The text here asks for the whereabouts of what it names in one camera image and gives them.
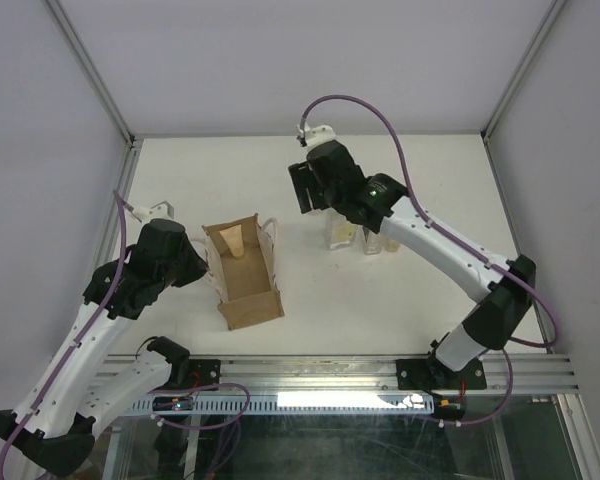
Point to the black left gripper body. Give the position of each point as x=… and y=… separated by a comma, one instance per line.
x=185, y=270

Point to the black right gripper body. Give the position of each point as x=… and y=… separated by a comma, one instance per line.
x=327, y=199

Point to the clear bottle dark cap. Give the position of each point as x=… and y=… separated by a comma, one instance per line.
x=340, y=233
x=372, y=243

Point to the clear bottle white cap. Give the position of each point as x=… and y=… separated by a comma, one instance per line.
x=391, y=245

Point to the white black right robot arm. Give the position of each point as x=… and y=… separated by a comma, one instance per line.
x=495, y=283

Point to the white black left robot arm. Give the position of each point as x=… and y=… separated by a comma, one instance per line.
x=57, y=424

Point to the small circuit board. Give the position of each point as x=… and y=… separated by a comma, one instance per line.
x=172, y=403

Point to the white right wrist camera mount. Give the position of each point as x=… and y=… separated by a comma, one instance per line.
x=312, y=137

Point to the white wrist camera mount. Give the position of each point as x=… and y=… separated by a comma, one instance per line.
x=312, y=137
x=162, y=210

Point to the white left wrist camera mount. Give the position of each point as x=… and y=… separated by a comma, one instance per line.
x=162, y=210

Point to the white perforated cable duct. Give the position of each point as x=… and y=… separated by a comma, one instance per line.
x=301, y=403

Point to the aluminium mounting rail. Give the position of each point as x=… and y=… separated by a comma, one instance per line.
x=534, y=374

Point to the aluminium corner post left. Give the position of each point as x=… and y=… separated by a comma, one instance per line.
x=68, y=31

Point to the aluminium corner post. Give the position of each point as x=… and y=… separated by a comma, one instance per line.
x=524, y=66
x=68, y=31

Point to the aluminium corner post right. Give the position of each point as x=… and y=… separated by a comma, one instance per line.
x=524, y=66

